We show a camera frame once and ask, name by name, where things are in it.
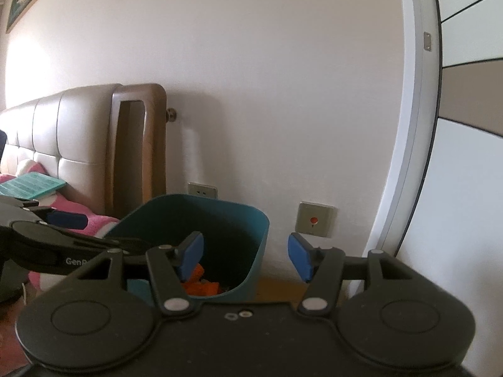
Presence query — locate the pink plush toy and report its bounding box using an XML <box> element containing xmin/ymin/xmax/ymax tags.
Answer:
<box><xmin>0</xmin><ymin>159</ymin><xmax>120</xmax><ymax>290</ymax></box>

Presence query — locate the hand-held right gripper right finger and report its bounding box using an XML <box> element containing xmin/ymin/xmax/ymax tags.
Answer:
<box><xmin>288</xmin><ymin>232</ymin><xmax>417</xmax><ymax>317</ymax></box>

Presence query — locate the teal plastic bin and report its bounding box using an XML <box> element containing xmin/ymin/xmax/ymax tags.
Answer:
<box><xmin>104</xmin><ymin>193</ymin><xmax>270</xmax><ymax>311</ymax></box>

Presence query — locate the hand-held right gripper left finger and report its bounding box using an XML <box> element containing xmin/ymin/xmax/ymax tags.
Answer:
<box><xmin>76</xmin><ymin>231</ymin><xmax>205</xmax><ymax>317</ymax></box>

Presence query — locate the wall switch plate red dot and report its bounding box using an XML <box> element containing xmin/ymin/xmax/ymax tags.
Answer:
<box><xmin>296</xmin><ymin>202</ymin><xmax>339</xmax><ymax>239</ymax></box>

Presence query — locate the white wardrobe sliding door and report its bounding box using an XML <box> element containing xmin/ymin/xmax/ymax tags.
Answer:
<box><xmin>367</xmin><ymin>0</ymin><xmax>503</xmax><ymax>283</ymax></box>

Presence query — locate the beige padded headboard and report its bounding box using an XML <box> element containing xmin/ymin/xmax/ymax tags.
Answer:
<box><xmin>0</xmin><ymin>84</ymin><xmax>122</xmax><ymax>213</ymax></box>

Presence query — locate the beige wall socket plate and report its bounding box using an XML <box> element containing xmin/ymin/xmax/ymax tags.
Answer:
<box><xmin>187</xmin><ymin>183</ymin><xmax>218</xmax><ymax>200</ymax></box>

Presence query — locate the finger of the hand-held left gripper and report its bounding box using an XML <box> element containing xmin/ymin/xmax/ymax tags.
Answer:
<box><xmin>0</xmin><ymin>198</ymin><xmax>89</xmax><ymax>230</ymax></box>
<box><xmin>10</xmin><ymin>220</ymin><xmax>148</xmax><ymax>258</ymax></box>

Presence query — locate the teal grid book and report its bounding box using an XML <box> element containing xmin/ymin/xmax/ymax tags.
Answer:
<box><xmin>0</xmin><ymin>172</ymin><xmax>66</xmax><ymax>201</ymax></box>

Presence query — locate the orange plastic bag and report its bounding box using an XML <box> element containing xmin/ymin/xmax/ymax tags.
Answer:
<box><xmin>181</xmin><ymin>264</ymin><xmax>220</xmax><ymax>297</ymax></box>

